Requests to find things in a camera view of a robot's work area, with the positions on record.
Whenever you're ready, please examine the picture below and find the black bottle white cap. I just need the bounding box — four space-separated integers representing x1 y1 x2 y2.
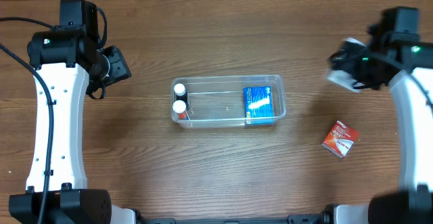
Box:
173 83 189 110

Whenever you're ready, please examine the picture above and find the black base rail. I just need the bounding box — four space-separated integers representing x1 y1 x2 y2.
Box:
139 214 333 224

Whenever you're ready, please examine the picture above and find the orange bottle white cap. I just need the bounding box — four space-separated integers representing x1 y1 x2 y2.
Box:
172 100 189 120

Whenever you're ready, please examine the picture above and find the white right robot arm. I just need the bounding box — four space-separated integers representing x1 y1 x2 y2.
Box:
314 7 432 223

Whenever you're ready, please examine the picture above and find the clear plastic container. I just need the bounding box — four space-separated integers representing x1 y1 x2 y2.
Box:
170 74 286 129

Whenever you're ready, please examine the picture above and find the blue small box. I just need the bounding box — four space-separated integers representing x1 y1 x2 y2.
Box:
243 86 275 125

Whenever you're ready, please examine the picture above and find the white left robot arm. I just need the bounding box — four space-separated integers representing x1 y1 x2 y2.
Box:
9 0 140 224

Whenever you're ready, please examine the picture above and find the red white small box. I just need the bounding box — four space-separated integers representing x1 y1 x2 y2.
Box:
321 120 359 158

